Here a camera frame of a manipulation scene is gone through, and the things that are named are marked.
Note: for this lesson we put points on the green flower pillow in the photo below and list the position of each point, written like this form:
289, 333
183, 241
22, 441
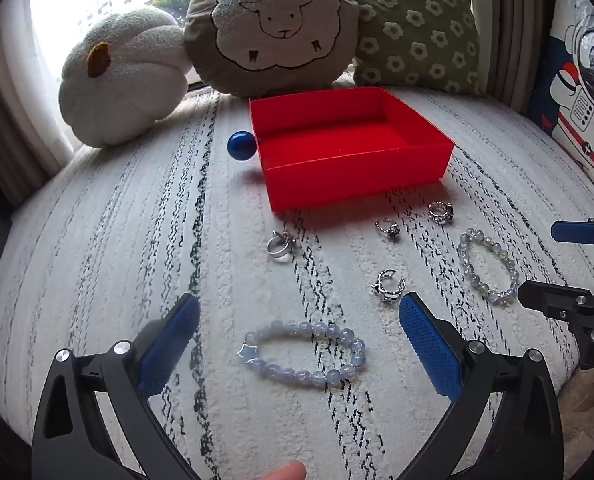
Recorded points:
417, 25

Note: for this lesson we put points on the astronaut print pillow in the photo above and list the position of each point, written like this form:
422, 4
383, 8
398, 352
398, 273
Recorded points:
582, 85

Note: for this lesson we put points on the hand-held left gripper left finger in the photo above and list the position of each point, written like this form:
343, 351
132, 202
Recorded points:
174, 332

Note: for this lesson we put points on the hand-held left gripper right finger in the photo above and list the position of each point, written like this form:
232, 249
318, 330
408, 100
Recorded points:
427, 340

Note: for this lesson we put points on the beige curtain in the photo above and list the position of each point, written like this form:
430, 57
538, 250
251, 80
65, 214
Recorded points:
517, 35
12, 125

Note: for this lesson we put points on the white pumpkin pillow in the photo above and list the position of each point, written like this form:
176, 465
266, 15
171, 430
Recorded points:
127, 80

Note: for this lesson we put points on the red box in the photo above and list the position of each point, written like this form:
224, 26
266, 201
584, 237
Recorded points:
327, 140

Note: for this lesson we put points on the round sheep pillow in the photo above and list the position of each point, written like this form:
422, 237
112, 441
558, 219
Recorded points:
277, 20

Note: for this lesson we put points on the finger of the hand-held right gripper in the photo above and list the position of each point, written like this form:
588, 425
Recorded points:
552, 297
572, 231

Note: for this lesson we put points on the person's left hand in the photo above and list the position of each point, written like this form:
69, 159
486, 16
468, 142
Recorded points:
286, 472

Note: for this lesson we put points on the blue ball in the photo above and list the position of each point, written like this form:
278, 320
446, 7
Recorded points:
241, 146

